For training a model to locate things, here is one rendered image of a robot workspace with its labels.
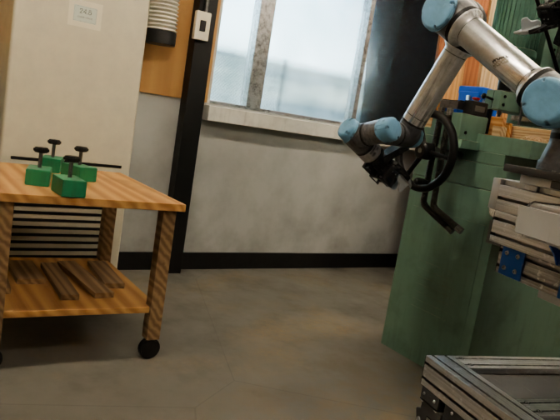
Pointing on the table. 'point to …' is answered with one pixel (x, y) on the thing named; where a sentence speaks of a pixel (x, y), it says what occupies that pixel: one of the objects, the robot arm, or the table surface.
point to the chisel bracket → (502, 102)
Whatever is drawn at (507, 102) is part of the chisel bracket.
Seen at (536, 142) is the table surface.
